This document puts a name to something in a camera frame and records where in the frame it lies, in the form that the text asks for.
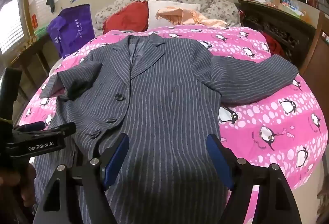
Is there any white pillow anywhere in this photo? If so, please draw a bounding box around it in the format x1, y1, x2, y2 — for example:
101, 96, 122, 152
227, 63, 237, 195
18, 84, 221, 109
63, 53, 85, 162
147, 0, 201, 31

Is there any dark carved wooden cabinet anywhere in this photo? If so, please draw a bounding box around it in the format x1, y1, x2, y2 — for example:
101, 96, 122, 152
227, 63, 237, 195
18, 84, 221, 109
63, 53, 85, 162
238, 0, 316, 70

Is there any person's left hand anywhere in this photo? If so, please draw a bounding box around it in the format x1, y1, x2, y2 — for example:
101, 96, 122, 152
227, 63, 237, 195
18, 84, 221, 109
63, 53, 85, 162
0, 162, 37, 208

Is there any pink penguin print blanket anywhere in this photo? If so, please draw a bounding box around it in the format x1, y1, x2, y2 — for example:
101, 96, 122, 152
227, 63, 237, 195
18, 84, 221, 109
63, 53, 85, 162
12, 26, 329, 224

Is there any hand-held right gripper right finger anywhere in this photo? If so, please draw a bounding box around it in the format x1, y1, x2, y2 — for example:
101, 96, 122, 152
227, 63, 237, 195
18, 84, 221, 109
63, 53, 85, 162
206, 133, 303, 224

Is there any window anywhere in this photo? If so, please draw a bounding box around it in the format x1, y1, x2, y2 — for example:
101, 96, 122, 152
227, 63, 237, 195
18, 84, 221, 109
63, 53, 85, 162
0, 0, 27, 55

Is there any peach fringed scarf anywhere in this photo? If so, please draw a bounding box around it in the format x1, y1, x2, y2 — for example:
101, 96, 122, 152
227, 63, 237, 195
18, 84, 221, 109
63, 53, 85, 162
155, 6, 228, 28

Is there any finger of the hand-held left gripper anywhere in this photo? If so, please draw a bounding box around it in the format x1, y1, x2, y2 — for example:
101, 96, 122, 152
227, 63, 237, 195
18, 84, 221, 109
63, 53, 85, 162
18, 122, 47, 132
14, 122, 77, 137

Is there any wooden chair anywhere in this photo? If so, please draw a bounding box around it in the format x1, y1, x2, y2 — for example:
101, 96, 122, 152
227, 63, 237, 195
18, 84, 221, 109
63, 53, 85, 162
299, 12, 329, 83

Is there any red cloth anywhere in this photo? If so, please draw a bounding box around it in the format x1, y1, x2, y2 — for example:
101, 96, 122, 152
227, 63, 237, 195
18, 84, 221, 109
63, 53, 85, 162
261, 32, 286, 58

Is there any red pillow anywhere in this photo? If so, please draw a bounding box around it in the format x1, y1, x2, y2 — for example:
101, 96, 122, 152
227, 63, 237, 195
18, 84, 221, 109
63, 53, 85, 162
103, 1, 149, 34

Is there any wooden side table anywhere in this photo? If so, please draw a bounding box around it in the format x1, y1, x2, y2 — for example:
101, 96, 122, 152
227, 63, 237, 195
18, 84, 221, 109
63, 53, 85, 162
10, 34, 59, 96

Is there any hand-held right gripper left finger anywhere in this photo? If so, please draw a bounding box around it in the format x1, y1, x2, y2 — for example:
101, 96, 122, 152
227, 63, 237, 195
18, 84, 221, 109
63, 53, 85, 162
33, 133, 130, 224

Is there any pile of colourful packets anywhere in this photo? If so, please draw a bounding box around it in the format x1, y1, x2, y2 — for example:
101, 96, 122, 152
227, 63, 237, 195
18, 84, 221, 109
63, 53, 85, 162
247, 0, 309, 21

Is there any green cloth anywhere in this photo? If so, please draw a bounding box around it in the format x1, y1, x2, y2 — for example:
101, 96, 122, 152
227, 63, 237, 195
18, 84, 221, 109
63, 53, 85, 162
34, 27, 50, 37

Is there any grey pinstriped suit jacket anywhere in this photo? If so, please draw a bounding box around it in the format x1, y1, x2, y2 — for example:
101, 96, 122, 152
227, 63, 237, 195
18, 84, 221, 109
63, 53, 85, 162
33, 32, 299, 224

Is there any purple shopping bag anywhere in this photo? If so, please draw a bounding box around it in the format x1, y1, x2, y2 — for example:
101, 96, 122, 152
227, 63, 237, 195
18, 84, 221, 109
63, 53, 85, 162
47, 3, 96, 58

